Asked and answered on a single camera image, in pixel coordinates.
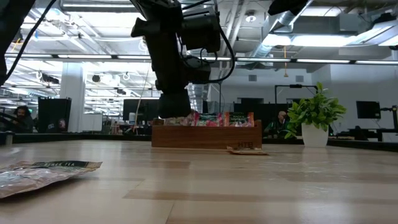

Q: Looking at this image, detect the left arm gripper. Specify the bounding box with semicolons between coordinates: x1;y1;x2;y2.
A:
130;0;213;120

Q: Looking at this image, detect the beige tea packet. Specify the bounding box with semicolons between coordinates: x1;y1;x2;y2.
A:
164;111;200;126
0;160;103;199
226;146;270;156

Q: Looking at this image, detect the red tea packet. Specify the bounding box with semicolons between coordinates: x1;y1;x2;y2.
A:
208;112;224;128
194;113;212;128

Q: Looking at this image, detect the wooden tea organizer box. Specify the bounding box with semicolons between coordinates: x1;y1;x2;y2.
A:
151;119;263;149

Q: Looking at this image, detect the black computer monitor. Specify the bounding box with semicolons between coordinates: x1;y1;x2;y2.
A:
123;98;160;122

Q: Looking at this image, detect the row of dark monitors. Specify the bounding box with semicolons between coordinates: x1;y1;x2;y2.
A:
233;98;293;124

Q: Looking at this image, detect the white column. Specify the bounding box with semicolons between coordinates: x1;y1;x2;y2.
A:
60;63;86;134

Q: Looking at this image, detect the person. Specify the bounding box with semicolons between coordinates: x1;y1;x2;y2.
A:
263;110;290;138
12;105;35;134

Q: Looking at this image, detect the dark partition with round logo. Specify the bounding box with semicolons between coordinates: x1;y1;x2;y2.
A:
37;97;72;134

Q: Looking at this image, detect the green plant in white pot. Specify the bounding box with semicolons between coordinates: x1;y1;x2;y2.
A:
284;82;348;148

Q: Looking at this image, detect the black desk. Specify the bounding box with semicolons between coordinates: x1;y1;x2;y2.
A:
347;126;398;142

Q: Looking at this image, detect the black left camera cable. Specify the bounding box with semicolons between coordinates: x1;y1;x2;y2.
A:
198;23;236;84

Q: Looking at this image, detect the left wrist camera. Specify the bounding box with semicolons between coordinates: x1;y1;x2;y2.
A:
181;7;222;54

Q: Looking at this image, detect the black upright frame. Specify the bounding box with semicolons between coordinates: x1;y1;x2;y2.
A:
274;83;318;105

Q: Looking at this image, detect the black wall monitor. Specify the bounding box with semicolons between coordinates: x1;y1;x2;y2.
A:
356;100;382;120

